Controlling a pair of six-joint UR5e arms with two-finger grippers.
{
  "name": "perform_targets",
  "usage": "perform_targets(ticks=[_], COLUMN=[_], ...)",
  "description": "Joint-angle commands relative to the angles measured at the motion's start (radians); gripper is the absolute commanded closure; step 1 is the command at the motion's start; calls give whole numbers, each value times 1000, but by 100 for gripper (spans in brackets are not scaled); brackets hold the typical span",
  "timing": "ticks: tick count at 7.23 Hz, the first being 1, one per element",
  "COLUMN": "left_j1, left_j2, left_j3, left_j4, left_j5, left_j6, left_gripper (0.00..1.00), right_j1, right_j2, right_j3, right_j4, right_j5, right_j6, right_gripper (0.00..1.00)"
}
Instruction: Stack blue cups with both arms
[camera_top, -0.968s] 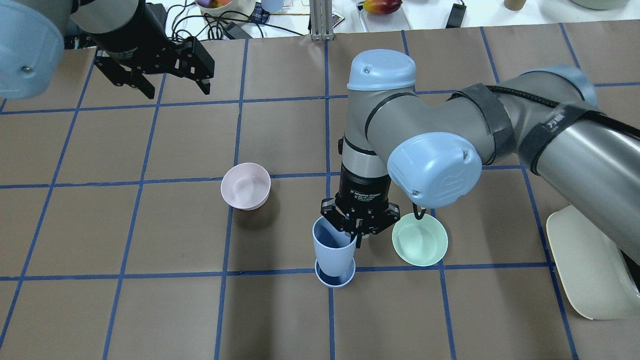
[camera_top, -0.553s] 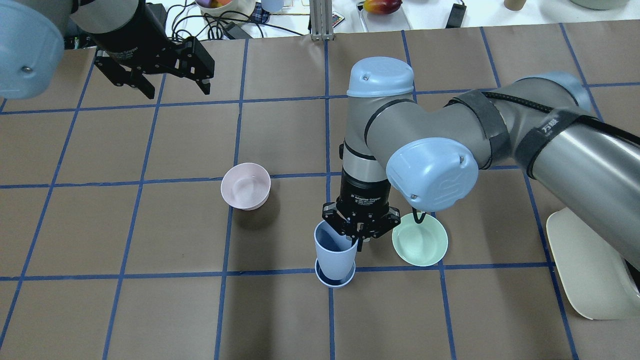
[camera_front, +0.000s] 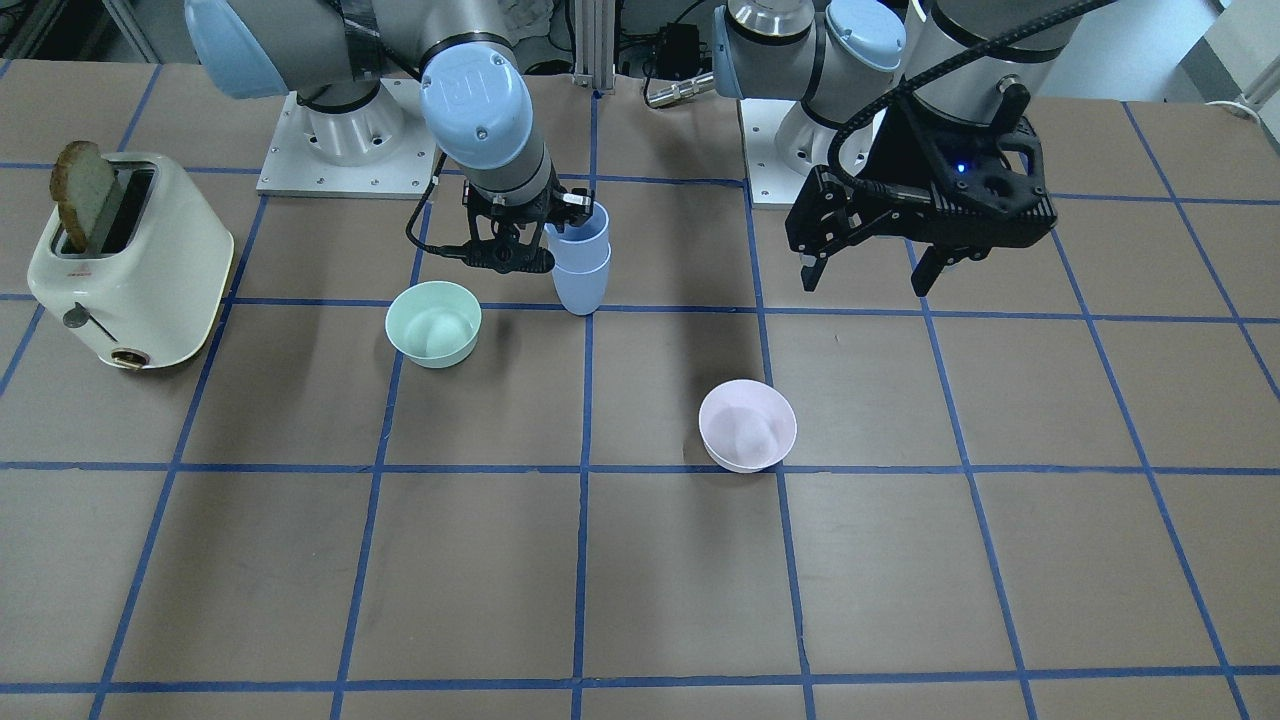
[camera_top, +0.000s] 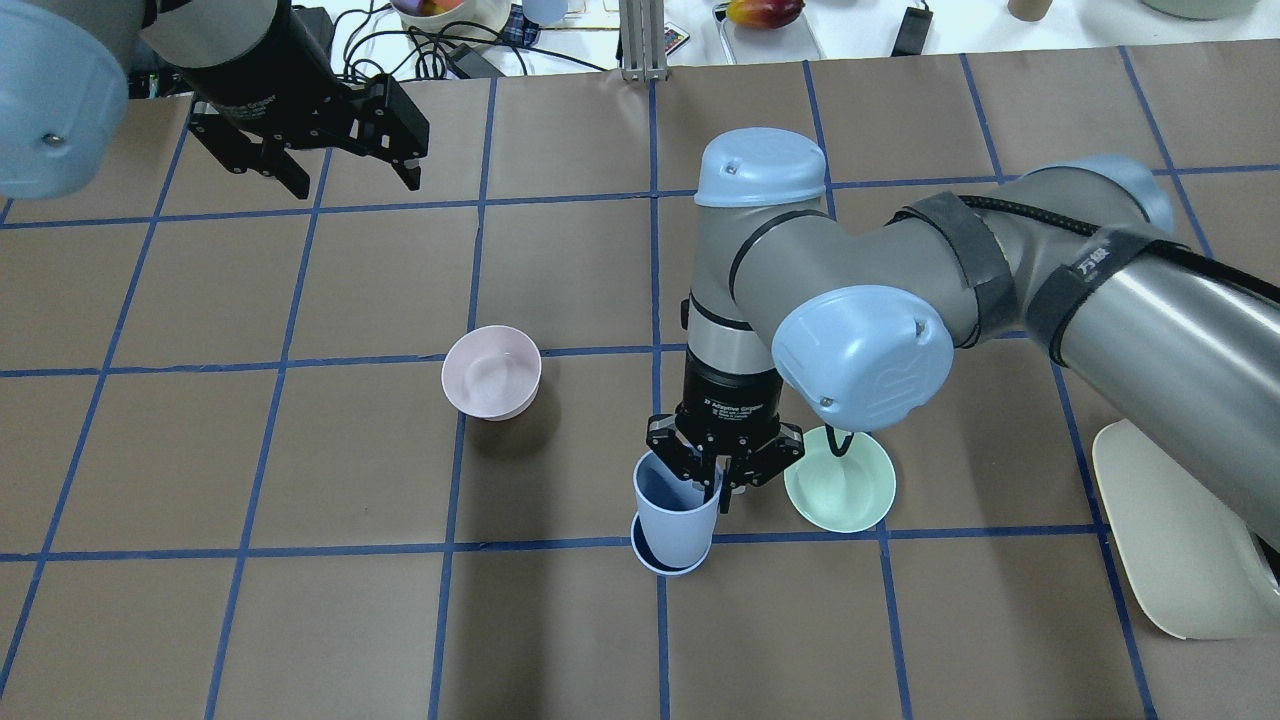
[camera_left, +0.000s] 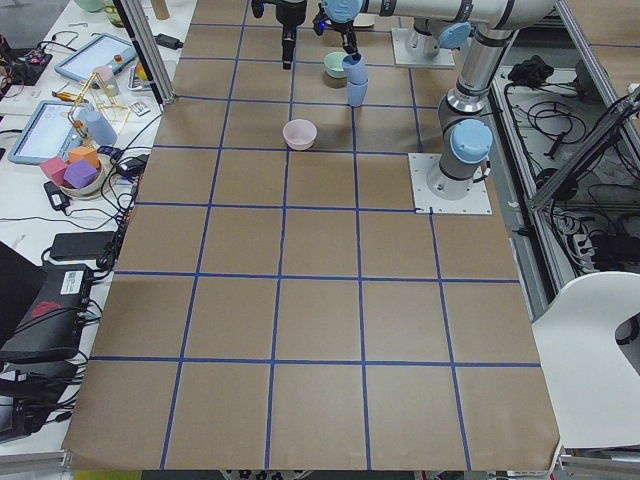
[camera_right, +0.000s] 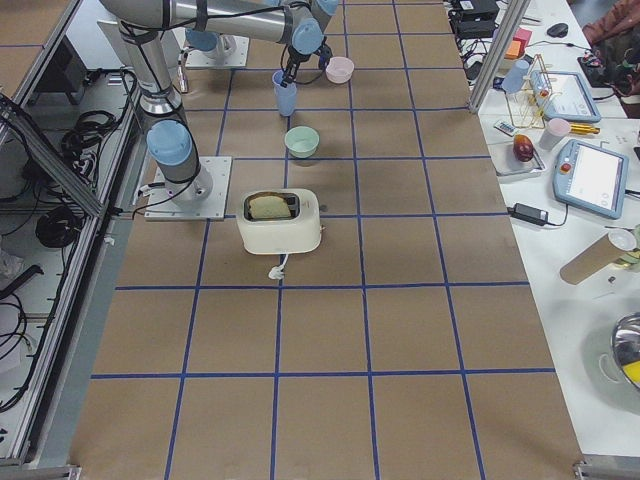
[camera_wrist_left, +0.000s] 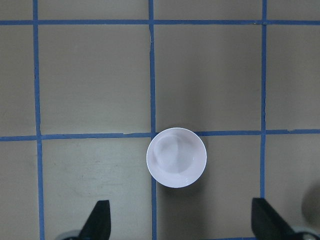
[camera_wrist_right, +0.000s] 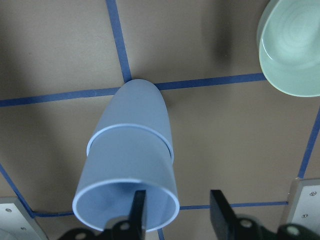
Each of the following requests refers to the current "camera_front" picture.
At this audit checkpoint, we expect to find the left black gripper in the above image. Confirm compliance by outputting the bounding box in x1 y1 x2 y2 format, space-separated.
785 85 1059 297

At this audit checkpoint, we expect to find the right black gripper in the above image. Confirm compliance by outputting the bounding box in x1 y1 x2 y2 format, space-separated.
461 179 595 274

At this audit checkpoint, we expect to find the blue cup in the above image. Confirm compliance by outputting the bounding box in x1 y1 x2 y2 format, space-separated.
552 252 612 316
544 201 611 273

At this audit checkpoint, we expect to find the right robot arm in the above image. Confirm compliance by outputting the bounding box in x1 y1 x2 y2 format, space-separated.
184 1 594 273

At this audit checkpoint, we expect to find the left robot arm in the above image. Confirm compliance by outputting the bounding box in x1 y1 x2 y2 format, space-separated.
712 1 1100 297

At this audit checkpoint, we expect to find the green bowl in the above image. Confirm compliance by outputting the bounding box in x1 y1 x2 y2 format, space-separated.
384 281 483 369

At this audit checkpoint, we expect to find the pink bowl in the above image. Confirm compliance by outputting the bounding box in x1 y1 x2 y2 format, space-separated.
698 379 797 473

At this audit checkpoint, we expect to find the cream white toaster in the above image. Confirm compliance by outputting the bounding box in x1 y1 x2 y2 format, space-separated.
27 152 236 370

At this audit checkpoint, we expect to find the bread slice in toaster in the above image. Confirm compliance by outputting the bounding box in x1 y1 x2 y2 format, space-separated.
50 140 123 254

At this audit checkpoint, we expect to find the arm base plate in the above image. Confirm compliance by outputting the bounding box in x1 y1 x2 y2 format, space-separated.
256 78 438 199
739 99 840 209

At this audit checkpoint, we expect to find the aluminium frame post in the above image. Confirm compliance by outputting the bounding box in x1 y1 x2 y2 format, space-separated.
566 0 617 95

